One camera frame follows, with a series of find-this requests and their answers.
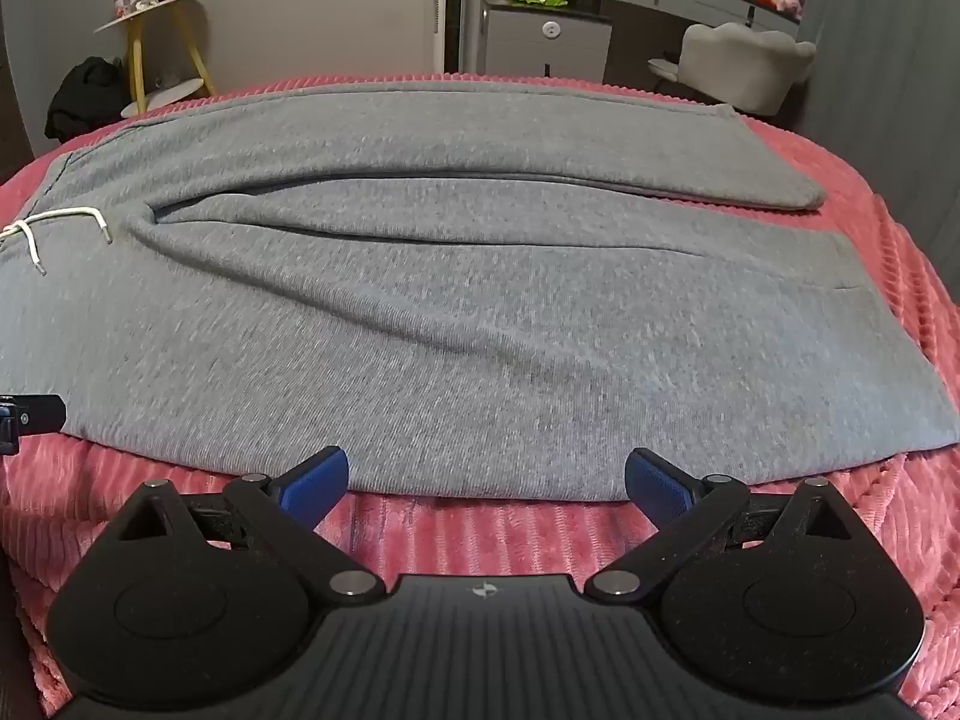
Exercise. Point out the grey bedside cabinet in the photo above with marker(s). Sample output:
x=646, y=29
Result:
x=547, y=49

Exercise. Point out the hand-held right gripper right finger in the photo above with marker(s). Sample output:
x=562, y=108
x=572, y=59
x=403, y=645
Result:
x=652, y=480

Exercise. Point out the grey pants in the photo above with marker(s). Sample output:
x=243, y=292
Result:
x=450, y=300

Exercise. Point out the green item on cabinet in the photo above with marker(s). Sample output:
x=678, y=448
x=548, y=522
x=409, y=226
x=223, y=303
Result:
x=536, y=0

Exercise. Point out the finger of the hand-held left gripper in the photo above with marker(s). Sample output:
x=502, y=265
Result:
x=34, y=415

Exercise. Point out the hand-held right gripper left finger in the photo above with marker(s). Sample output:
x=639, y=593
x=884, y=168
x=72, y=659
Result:
x=319, y=476

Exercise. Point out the pink ribbed blanket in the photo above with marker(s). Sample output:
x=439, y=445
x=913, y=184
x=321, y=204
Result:
x=465, y=532

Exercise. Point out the small pink box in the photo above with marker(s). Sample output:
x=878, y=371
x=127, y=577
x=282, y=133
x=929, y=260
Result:
x=122, y=1

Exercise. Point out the black bag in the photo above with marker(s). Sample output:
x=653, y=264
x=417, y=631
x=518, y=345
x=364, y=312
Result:
x=86, y=97

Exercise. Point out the round side table yellow legs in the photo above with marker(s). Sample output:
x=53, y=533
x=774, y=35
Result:
x=137, y=52

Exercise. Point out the white upholstered chair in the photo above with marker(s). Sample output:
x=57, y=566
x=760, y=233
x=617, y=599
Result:
x=742, y=60

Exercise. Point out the white standing column unit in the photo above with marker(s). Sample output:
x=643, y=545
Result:
x=444, y=7

